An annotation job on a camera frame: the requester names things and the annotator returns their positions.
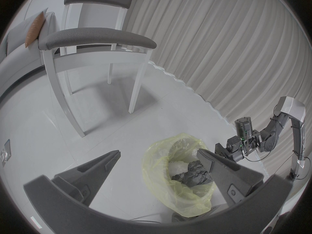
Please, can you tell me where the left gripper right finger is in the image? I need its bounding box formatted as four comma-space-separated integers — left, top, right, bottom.
196, 149, 264, 205

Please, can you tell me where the grey and white chair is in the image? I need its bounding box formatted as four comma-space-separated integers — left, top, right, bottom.
39, 0, 157, 138

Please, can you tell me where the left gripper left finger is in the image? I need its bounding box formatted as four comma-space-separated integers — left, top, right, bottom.
52, 150, 121, 207

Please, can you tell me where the white sofa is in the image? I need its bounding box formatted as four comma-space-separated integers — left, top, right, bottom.
0, 7, 58, 99

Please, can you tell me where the orange cushion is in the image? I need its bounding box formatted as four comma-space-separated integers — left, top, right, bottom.
25, 12, 47, 49

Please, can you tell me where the beige curtain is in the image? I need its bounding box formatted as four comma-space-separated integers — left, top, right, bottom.
124, 0, 312, 175

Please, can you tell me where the yellow plastic bag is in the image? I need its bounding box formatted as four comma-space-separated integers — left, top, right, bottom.
142, 133, 218, 216

